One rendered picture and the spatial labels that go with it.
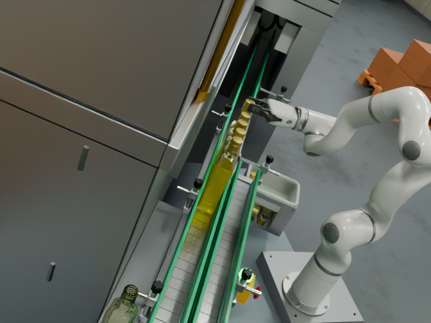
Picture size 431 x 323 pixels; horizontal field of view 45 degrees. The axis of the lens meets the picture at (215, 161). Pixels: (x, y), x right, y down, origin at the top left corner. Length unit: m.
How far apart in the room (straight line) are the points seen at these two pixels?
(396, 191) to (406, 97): 0.28
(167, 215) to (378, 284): 2.29
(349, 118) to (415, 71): 4.36
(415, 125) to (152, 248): 0.80
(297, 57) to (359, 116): 0.97
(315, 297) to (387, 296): 1.77
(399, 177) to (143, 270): 0.78
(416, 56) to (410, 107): 4.53
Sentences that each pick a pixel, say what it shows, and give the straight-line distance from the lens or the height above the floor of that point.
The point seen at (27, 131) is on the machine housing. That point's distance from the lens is 1.12.
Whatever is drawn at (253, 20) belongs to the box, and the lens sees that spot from 2.71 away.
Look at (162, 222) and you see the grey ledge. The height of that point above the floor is 1.05.
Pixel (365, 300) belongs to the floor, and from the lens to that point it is 3.54.
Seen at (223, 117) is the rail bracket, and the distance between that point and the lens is 2.10.
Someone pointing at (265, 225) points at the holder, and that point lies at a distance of 2.10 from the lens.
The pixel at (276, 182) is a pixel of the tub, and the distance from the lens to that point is 2.16.
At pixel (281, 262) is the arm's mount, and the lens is 2.07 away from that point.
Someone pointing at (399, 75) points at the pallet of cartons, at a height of 0.42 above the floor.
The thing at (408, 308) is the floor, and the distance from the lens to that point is 3.73.
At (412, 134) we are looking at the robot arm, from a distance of 1.51.
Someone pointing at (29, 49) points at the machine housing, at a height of 1.63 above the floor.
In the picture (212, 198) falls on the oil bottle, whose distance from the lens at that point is 1.68.
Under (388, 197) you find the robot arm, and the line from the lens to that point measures 1.65.
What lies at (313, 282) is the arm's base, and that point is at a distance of 1.90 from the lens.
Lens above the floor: 2.11
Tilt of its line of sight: 33 degrees down
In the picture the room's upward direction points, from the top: 25 degrees clockwise
